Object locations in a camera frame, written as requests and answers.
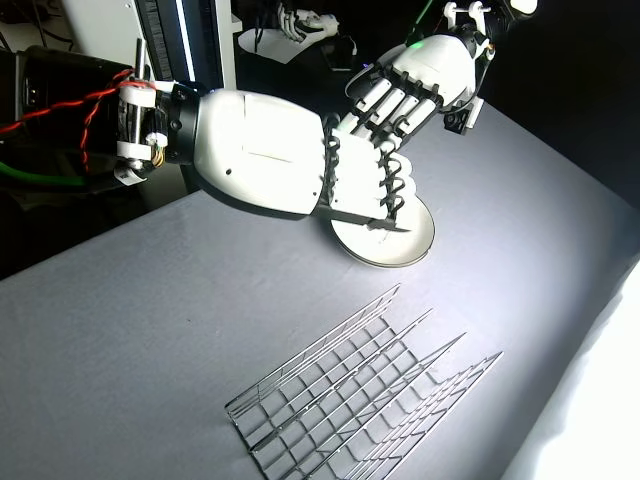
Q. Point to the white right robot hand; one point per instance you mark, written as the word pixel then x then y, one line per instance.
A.
pixel 260 150

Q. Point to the white paper sheet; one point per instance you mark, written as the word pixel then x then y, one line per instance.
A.
pixel 270 45

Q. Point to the black device with blue light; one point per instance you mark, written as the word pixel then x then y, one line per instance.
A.
pixel 345 52

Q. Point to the spare white robot hand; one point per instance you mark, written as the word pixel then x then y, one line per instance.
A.
pixel 310 22

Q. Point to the white robot torso column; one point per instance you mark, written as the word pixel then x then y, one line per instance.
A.
pixel 100 30

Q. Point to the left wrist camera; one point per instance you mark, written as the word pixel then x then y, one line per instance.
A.
pixel 462 120

